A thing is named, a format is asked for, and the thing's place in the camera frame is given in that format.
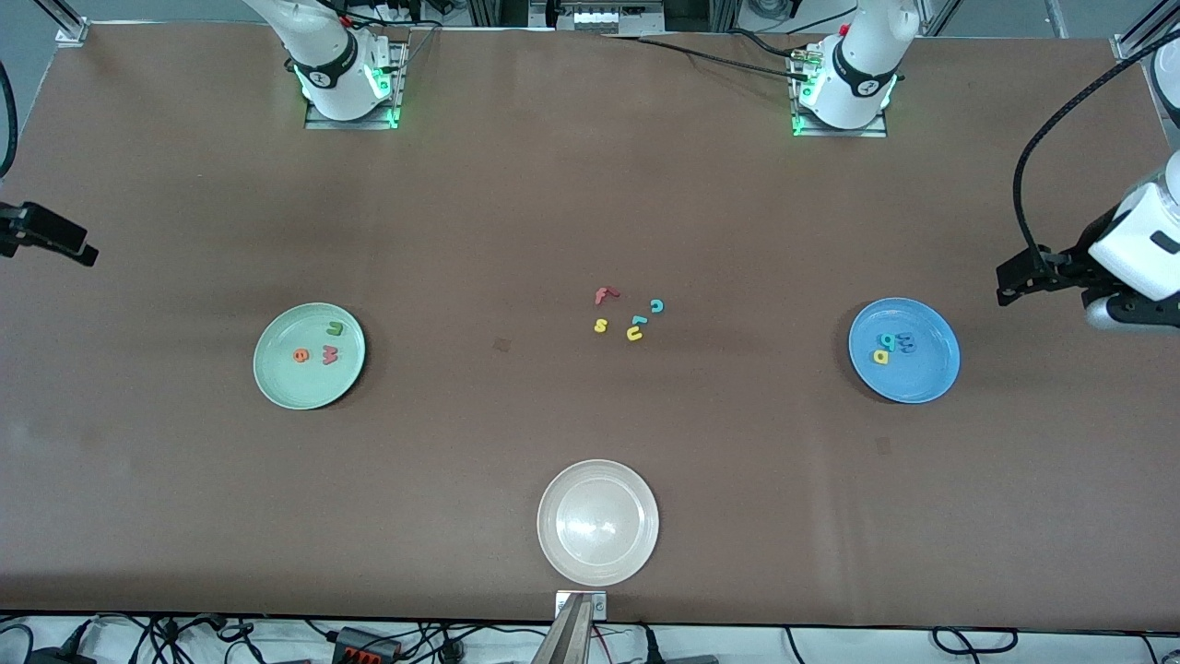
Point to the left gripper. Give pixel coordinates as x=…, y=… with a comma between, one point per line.
x=1067, y=262

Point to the blue foam letter m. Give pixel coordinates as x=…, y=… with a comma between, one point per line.
x=907, y=345

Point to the pink foam letter w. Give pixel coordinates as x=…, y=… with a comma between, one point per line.
x=330, y=357

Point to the blue plate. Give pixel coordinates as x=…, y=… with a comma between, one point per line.
x=922, y=378

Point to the light green plate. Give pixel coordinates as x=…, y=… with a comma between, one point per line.
x=309, y=387

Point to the black power adapter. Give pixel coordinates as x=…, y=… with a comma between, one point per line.
x=60, y=657

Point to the red foam letter f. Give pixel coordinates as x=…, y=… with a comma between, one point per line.
x=604, y=296

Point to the beige plate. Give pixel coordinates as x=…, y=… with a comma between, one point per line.
x=597, y=523

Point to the black orange power strip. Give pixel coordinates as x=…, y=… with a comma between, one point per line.
x=364, y=646

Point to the aluminium frame profile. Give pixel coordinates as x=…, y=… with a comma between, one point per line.
x=940, y=18
x=1129, y=46
x=72, y=29

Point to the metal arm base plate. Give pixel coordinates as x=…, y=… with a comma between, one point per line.
x=350, y=124
x=839, y=133

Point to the aluminium frame post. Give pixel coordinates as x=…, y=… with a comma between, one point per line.
x=730, y=14
x=479, y=11

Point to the white device on frame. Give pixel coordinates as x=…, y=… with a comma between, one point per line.
x=599, y=18

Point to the metal camera bracket plate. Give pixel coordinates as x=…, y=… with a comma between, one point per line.
x=599, y=606

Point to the aluminium camera mount beam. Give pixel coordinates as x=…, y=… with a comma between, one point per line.
x=564, y=641

